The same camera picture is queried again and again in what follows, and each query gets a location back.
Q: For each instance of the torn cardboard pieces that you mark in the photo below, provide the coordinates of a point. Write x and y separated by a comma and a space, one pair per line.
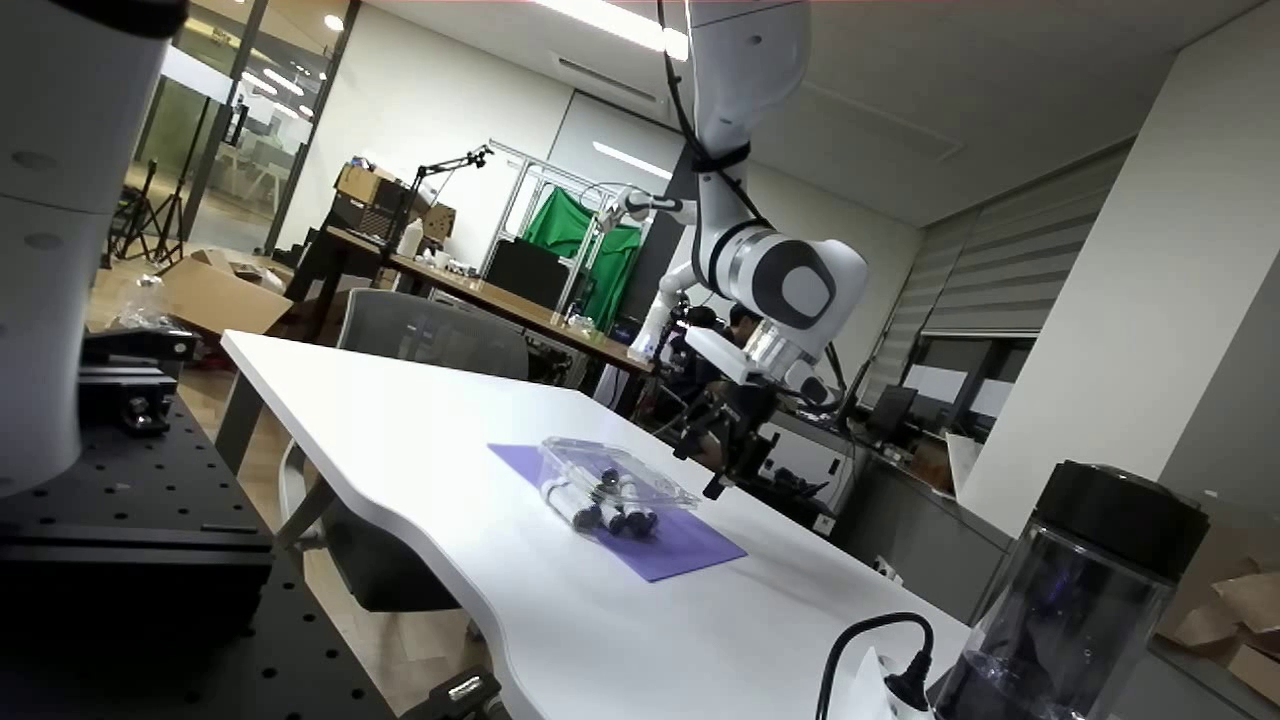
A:
1241, 635

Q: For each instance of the long wooden table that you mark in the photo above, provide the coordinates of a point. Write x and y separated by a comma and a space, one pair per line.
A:
505, 309

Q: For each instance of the white marker pen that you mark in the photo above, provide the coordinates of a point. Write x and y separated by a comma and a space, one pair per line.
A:
616, 515
572, 507
624, 480

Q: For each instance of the flat cardboard sheet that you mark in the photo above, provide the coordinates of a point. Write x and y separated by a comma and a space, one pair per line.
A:
220, 298

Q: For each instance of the black clamp device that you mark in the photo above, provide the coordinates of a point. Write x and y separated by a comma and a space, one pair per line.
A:
127, 380

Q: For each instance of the pile of white small objects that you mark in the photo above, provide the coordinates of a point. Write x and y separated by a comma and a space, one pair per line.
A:
606, 496

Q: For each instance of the purple mat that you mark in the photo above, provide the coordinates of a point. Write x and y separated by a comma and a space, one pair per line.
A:
667, 547

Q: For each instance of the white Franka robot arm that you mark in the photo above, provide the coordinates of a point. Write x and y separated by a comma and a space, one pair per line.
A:
783, 275

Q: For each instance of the clear plastic container lid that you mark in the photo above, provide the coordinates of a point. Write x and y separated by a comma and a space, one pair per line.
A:
601, 466

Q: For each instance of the white clothes rack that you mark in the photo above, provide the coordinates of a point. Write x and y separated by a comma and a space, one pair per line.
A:
534, 164

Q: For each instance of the green cloth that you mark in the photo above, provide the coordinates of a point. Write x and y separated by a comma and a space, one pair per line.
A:
586, 246

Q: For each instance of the white power strip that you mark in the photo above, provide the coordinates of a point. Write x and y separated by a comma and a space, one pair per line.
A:
921, 686

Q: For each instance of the clear bottle with black lid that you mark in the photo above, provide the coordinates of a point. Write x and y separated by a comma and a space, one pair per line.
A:
1082, 603

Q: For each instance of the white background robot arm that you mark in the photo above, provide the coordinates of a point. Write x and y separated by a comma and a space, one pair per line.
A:
663, 315

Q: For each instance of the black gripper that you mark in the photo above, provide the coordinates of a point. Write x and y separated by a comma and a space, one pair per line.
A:
739, 424

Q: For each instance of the black computer monitor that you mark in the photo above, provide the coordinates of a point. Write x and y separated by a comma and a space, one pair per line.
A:
527, 275

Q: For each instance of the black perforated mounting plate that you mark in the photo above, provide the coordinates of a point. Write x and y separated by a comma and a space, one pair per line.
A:
144, 574

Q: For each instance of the cardboard box on wooden table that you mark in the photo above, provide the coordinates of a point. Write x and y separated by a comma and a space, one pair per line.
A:
384, 200

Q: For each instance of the gray desk partition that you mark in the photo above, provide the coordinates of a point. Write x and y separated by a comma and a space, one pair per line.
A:
921, 527

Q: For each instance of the gray window blinds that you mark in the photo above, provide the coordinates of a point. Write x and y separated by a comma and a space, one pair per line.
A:
1023, 275

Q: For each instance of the ceiling light strip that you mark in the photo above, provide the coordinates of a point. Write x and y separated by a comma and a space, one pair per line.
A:
616, 27

